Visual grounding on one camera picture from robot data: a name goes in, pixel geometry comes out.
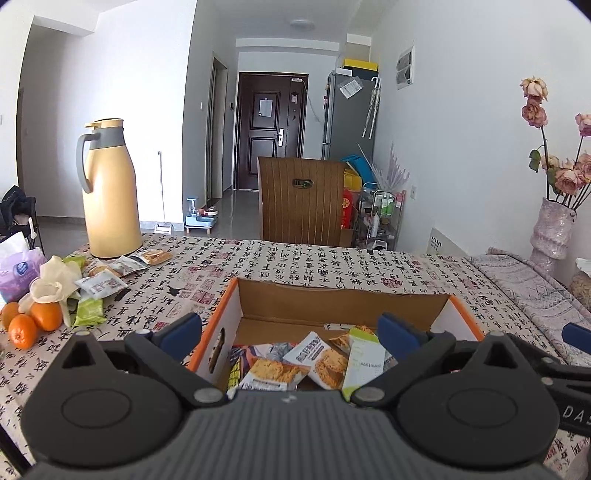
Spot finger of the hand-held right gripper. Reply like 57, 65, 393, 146
531, 323, 591, 381

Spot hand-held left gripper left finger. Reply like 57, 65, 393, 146
48, 313, 228, 409

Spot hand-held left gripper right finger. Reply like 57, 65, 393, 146
342, 313, 536, 408

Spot white green snack packet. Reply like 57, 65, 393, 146
342, 328, 398, 400

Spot small cracker snack packet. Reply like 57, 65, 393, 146
330, 325, 379, 354

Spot red orange cardboard box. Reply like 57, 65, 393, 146
187, 277, 485, 402

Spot white cracker snack packet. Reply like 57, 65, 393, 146
283, 331, 349, 391

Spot silver grey snack packet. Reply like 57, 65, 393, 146
256, 342, 301, 365

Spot wide orange cracker packet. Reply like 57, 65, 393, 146
239, 357, 310, 393

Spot jar with white lid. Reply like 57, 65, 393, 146
568, 257, 591, 303

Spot folded grey patterned cloth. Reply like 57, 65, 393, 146
471, 247, 591, 365

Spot white grey snack packet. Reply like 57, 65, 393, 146
111, 256, 148, 277

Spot white red print snack packet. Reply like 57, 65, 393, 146
74, 270, 129, 302

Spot pink glitter vase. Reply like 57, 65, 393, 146
529, 198, 578, 275

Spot pet water fountain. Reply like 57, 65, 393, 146
185, 198, 220, 234

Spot white mop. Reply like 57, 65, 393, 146
154, 151, 174, 234

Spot red gift box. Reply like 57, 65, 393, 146
342, 187, 361, 230

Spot cream cloth flower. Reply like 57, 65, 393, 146
30, 255, 81, 328

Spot yellow thermos jug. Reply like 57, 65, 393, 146
76, 119, 142, 259

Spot dried pink rose bouquet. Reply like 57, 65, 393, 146
521, 76, 591, 208

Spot wooden chair back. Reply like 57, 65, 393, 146
257, 157, 347, 247

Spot pale purple dried stems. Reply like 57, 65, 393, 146
372, 143, 409, 185

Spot purple tissue pack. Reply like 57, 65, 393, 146
0, 249, 47, 303

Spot blue plastic bin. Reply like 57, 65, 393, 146
342, 154, 375, 178

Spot white plastic bag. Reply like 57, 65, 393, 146
0, 231, 31, 259

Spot dark brown door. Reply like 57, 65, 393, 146
233, 72, 308, 191

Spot black bag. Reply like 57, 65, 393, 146
0, 185, 38, 241

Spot grey refrigerator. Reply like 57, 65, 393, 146
322, 71, 382, 162

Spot white folded umbrella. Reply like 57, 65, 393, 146
362, 77, 382, 139

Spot wire storage cart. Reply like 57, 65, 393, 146
358, 189, 404, 252

